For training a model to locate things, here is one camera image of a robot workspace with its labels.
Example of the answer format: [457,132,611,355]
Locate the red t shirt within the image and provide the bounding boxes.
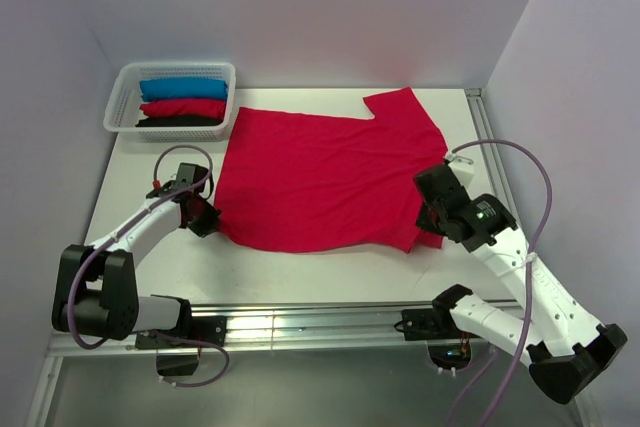
[139,98,226,119]
[214,88,447,253]

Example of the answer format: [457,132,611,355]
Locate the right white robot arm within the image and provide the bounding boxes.
[403,161,628,404]

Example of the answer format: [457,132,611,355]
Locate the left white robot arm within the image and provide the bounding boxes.
[51,163,221,346]

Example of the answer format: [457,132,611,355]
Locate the rolled black t shirt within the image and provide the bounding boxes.
[136,115,222,128]

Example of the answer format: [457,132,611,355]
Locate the rolled red t shirt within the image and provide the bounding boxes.
[139,98,226,119]

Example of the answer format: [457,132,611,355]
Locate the white perforated plastic basket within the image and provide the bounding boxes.
[103,61,236,142]

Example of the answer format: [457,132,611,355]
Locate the rolled blue t shirt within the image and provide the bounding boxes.
[139,77,228,102]

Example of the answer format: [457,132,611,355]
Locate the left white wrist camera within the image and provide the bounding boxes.
[146,179,190,199]

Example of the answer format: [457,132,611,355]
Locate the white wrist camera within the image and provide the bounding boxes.
[445,152,475,188]
[146,179,190,199]

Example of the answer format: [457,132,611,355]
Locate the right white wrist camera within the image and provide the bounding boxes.
[445,152,475,188]

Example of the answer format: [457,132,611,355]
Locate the aluminium side rail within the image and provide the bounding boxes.
[465,88,527,275]

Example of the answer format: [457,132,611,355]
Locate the aluminium front rail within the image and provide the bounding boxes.
[49,299,531,356]

